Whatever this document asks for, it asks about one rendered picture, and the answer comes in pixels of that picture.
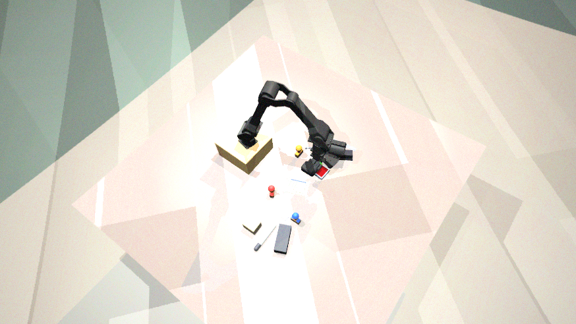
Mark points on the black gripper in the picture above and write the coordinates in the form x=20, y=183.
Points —
x=311, y=166

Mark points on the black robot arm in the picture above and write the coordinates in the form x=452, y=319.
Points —
x=320, y=133

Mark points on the white inspection card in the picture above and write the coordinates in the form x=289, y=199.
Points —
x=295, y=186

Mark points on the wooden stamp with yellow ball handle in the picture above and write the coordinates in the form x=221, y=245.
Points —
x=299, y=151

